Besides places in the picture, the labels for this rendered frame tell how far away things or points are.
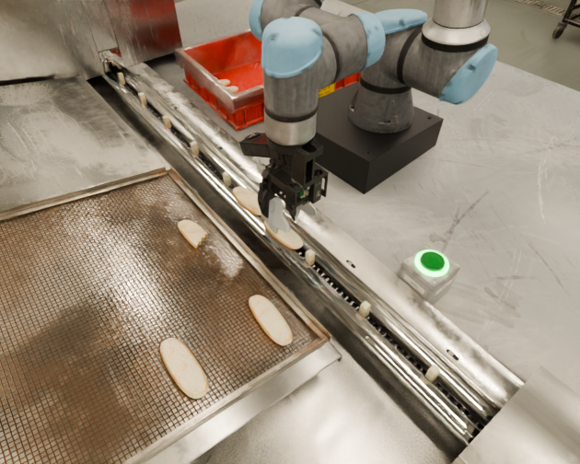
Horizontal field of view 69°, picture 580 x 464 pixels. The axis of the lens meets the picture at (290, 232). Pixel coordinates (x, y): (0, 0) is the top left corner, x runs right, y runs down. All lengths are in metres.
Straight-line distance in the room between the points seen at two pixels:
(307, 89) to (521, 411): 0.48
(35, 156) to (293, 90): 0.62
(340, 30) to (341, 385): 0.51
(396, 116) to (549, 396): 0.61
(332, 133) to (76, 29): 0.74
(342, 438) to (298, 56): 0.51
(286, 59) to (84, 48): 0.89
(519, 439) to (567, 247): 0.48
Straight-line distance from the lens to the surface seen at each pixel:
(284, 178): 0.66
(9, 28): 1.31
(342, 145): 0.94
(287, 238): 0.79
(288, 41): 0.54
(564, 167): 1.20
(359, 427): 0.68
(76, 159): 0.99
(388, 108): 0.99
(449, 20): 0.84
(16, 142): 1.08
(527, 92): 1.47
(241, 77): 1.37
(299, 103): 0.58
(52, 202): 0.87
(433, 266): 0.73
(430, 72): 0.88
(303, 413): 0.67
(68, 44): 1.35
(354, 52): 0.62
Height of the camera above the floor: 1.46
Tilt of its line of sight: 48 degrees down
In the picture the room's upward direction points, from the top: straight up
